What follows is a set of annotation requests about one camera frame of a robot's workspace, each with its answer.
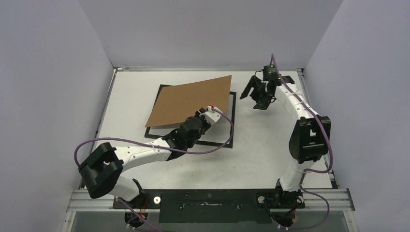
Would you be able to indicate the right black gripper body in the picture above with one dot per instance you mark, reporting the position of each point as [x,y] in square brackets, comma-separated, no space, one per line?
[259,88]

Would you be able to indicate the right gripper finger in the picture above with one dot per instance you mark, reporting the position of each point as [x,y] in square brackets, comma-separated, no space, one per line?
[251,84]
[259,105]

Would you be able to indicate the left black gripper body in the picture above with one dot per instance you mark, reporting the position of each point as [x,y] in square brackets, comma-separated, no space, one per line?
[205,125]

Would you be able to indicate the brown cardboard backing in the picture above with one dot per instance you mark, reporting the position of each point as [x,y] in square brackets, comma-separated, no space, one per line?
[176,103]

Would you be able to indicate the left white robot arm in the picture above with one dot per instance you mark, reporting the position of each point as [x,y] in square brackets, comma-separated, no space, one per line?
[101,170]

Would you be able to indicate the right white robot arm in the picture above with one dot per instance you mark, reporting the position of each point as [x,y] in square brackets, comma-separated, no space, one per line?
[309,140]

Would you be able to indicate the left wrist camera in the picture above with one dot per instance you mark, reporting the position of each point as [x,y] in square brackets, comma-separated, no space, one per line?
[211,116]

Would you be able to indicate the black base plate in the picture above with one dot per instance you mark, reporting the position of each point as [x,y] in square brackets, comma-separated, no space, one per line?
[218,205]

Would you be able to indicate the aluminium front rail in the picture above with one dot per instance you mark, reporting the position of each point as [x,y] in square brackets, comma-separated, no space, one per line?
[338,200]

